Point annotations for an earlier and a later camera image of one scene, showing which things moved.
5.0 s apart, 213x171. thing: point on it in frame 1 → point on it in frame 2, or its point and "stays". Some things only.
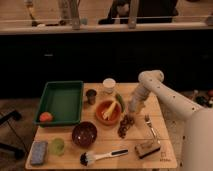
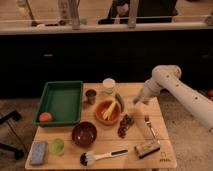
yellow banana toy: x=106 y=115 stays
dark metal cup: x=91 y=96 stays
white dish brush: x=88 y=158 stays
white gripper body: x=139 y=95 → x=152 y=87
